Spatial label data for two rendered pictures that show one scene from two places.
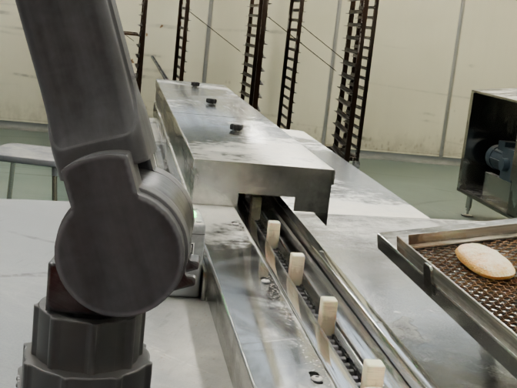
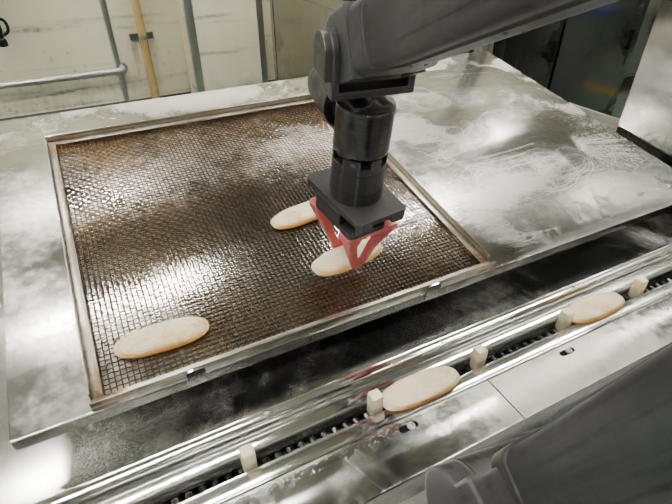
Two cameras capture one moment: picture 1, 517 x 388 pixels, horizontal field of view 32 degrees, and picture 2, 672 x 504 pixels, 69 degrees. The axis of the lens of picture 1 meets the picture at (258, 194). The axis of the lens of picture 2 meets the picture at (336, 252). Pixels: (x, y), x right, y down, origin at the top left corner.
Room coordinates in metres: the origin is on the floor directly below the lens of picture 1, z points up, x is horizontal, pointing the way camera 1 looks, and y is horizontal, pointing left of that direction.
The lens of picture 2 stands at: (0.73, 0.21, 1.29)
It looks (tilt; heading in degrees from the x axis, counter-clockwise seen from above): 36 degrees down; 253
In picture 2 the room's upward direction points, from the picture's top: straight up
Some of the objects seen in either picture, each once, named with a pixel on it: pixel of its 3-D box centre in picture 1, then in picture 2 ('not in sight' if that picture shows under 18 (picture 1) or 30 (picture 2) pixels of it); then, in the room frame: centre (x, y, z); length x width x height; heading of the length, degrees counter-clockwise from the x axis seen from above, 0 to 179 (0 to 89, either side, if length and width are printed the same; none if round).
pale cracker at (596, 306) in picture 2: not in sight; (595, 305); (0.26, -0.15, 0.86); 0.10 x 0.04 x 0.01; 10
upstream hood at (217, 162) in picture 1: (213, 124); not in sight; (1.72, 0.10, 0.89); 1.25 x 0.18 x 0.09; 10
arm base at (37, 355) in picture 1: (86, 363); not in sight; (0.56, 0.10, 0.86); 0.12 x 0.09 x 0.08; 16
